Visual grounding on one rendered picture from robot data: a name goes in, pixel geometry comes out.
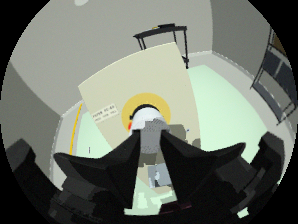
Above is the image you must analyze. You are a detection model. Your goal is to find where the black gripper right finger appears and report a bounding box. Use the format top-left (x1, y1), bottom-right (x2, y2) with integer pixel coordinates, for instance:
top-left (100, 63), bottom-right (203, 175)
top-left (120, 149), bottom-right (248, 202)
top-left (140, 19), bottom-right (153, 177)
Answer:
top-left (160, 129), bottom-right (246, 205)

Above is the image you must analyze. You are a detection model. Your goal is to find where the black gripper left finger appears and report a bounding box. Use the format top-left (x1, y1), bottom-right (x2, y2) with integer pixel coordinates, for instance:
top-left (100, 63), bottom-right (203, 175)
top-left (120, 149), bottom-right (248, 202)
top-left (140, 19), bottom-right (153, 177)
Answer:
top-left (53, 131), bottom-right (141, 209)

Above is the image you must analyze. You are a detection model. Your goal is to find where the beige service panel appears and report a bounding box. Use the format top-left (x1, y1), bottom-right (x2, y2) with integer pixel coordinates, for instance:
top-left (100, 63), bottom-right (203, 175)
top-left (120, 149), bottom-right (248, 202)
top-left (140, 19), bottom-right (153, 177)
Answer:
top-left (78, 41), bottom-right (201, 186)

